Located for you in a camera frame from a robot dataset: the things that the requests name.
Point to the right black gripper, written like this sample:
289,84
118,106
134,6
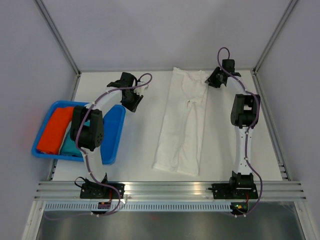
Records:
211,80

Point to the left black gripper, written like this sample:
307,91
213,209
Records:
138,98

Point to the white t-shirt with robot print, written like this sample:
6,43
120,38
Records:
180,142

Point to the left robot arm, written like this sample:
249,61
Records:
87,123

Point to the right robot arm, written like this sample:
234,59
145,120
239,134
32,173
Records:
244,117

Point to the teal rolled t-shirt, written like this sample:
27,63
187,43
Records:
68,147

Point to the orange rolled t-shirt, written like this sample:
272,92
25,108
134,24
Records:
54,132

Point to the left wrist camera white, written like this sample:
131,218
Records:
141,88

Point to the right aluminium frame post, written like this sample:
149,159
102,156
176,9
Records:
275,34

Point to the aluminium frame post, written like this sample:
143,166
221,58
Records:
57,35
275,34

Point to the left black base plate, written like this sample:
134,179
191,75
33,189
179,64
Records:
92,190

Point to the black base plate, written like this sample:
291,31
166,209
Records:
92,190
235,190

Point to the left aluminium frame post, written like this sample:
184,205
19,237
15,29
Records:
57,35

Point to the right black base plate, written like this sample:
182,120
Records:
235,190

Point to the aluminium mounting rail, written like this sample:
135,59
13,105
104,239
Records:
181,191

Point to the white slotted cable duct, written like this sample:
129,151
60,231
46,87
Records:
136,206

